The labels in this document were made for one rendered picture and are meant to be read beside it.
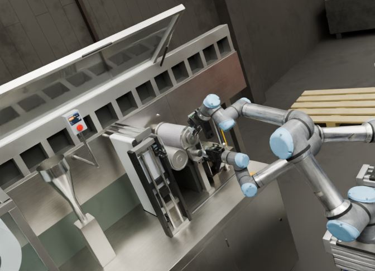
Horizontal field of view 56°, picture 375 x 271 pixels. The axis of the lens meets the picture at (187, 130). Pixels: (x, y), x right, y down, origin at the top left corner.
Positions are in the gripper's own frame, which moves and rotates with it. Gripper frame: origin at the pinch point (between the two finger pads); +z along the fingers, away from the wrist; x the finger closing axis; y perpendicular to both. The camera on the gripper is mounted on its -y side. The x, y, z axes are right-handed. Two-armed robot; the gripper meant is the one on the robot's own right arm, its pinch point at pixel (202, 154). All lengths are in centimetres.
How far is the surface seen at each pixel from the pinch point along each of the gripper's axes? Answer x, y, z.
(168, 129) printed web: 9.0, 21.6, 12.0
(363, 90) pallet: -284, -97, 40
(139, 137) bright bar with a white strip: 37, 35, -5
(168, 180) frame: 35.5, 8.4, -12.6
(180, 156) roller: 16.9, 10.1, -2.8
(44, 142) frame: 71, 47, 31
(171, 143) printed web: 12.2, 13.6, 9.4
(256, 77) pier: -259, -68, 177
